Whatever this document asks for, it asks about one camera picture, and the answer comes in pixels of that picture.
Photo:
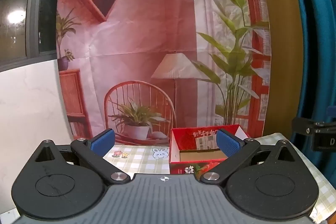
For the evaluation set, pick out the red strawberry print cardboard box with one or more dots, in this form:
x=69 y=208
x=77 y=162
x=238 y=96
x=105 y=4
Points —
x=189 y=140

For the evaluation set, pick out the dark framed window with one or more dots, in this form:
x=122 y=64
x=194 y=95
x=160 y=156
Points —
x=31 y=3

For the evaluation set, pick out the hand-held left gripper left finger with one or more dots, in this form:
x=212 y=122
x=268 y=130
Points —
x=103 y=142

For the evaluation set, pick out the green checked rabbit tablecloth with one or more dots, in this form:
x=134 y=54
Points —
x=141 y=161

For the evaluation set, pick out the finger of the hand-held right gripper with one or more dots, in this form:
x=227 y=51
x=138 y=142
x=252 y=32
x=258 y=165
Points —
x=302 y=125

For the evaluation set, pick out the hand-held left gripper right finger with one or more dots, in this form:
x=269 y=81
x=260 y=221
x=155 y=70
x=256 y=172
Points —
x=227 y=145

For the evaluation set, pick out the blue curtain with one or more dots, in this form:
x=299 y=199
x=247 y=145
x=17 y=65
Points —
x=315 y=29

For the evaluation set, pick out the printed room scene backdrop cloth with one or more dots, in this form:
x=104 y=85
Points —
x=147 y=37

